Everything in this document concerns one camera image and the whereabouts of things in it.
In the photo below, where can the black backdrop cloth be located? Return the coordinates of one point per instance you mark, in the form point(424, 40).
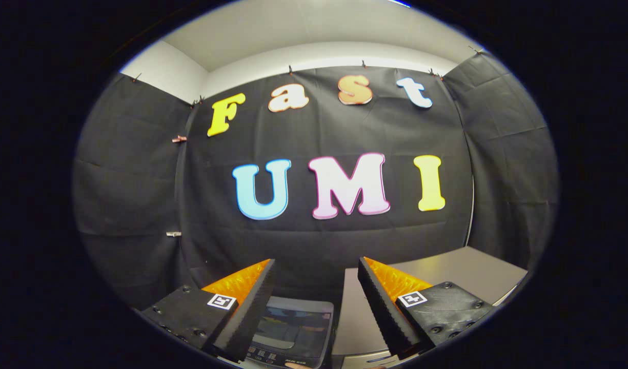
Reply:
point(314, 241)

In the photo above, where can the small red clip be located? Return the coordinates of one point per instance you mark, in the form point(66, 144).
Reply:
point(179, 139)

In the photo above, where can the gray washing machine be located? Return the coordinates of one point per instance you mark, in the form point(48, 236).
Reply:
point(265, 355)

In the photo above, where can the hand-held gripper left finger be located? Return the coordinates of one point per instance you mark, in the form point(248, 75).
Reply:
point(252, 307)

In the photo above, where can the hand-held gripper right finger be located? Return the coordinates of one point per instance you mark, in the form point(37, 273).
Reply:
point(380, 307)

